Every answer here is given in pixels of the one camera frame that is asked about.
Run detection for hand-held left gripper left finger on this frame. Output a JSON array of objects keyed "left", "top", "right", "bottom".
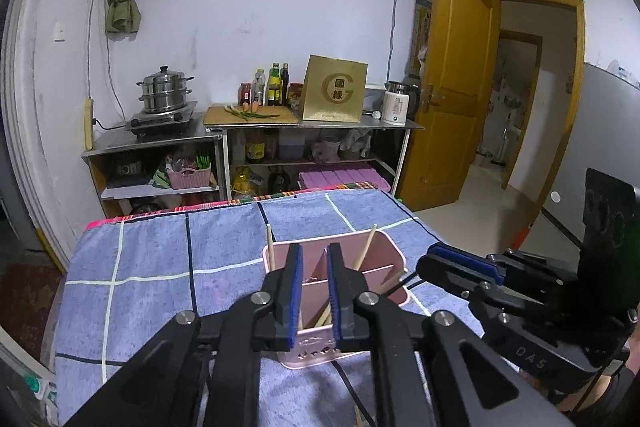
[{"left": 62, "top": 243, "right": 305, "bottom": 427}]

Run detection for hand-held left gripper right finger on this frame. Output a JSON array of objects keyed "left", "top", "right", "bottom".
[{"left": 326, "top": 243, "right": 576, "bottom": 427}]

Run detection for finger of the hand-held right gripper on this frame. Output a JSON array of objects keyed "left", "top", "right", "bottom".
[
  {"left": 427, "top": 243, "right": 576, "bottom": 304},
  {"left": 416, "top": 254, "right": 562, "bottom": 344}
]

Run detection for black chopstick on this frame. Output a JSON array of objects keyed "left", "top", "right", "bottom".
[{"left": 395, "top": 272, "right": 421, "bottom": 295}]

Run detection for pink plastic utensil holder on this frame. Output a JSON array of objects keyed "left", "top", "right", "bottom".
[{"left": 262, "top": 229, "right": 411, "bottom": 370}]

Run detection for pink storage boxes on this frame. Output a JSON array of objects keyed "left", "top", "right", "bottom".
[{"left": 299, "top": 167, "right": 389, "bottom": 192}]

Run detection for yellow oil jug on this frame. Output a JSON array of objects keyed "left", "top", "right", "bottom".
[{"left": 231, "top": 172, "right": 256, "bottom": 200}]

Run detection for blue plaid blanket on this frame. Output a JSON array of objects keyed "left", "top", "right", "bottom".
[{"left": 52, "top": 189, "right": 501, "bottom": 427}]

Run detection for pink plastic basket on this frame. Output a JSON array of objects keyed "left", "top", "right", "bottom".
[{"left": 166, "top": 167, "right": 214, "bottom": 190}]

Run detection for long steel shelf table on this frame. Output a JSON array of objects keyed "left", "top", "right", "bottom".
[{"left": 202, "top": 114, "right": 426, "bottom": 202}]

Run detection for white electric kettle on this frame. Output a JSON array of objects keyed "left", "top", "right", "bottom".
[{"left": 381, "top": 81, "right": 422, "bottom": 126}]

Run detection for green onion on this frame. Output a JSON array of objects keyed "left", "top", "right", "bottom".
[{"left": 224, "top": 105, "right": 282, "bottom": 120}]

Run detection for yellow wooden door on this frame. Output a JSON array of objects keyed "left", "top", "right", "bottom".
[{"left": 397, "top": 0, "right": 496, "bottom": 211}]

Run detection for wooden cutting board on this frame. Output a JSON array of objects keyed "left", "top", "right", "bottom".
[{"left": 204, "top": 104, "right": 301, "bottom": 126}]

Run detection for gold square box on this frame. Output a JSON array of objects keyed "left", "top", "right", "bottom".
[{"left": 301, "top": 55, "right": 368, "bottom": 124}]

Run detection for yellow oil bottle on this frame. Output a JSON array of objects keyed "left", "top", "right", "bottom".
[{"left": 267, "top": 63, "right": 282, "bottom": 107}]

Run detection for low steel shelf table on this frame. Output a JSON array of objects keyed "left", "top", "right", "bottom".
[{"left": 81, "top": 122, "right": 226, "bottom": 220}]

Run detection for black induction cooker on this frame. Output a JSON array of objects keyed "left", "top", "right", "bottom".
[{"left": 124, "top": 101, "right": 198, "bottom": 140}]

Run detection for steel steamer pot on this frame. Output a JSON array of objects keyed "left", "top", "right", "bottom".
[{"left": 136, "top": 66, "right": 196, "bottom": 114}]

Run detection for wooden rolling pin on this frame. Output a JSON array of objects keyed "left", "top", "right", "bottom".
[{"left": 82, "top": 97, "right": 96, "bottom": 152}]

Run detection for yellow wooden door frame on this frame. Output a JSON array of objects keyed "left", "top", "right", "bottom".
[{"left": 492, "top": 0, "right": 586, "bottom": 194}]

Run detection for wall poster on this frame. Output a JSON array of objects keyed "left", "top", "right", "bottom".
[{"left": 412, "top": 0, "right": 434, "bottom": 78}]

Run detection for grey wall cable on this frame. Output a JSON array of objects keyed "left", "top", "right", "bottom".
[{"left": 386, "top": 0, "right": 402, "bottom": 84}]

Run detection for white sliding door frame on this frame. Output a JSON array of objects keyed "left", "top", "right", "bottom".
[{"left": 0, "top": 0, "right": 76, "bottom": 273}]

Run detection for thin wall cable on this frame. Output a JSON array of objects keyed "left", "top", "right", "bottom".
[{"left": 86, "top": 0, "right": 127, "bottom": 124}]

